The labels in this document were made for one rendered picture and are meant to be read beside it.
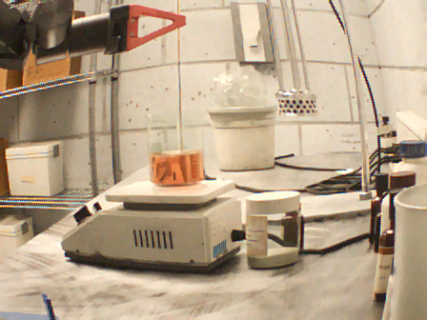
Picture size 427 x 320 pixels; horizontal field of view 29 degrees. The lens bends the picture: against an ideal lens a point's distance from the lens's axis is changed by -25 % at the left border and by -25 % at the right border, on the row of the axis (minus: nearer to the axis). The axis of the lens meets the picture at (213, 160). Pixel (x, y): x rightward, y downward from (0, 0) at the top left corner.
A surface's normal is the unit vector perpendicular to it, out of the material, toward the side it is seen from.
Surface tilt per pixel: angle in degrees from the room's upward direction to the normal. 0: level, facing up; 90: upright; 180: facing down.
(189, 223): 90
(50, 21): 66
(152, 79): 90
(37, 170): 92
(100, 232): 90
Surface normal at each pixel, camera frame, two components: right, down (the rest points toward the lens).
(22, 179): -0.20, 0.11
